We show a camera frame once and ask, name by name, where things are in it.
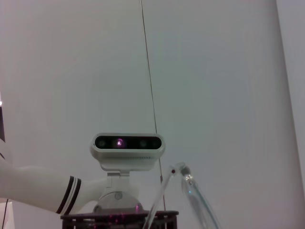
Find clear white glasses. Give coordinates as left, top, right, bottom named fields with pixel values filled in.
left=142, top=162, right=222, bottom=229

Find black robot torso top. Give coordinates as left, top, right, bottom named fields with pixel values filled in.
left=61, top=209, right=179, bottom=229

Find white head camera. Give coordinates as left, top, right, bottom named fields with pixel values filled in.
left=90, top=133, right=165, bottom=172

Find white head camera mount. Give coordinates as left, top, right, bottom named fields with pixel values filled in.
left=94, top=169, right=145, bottom=213

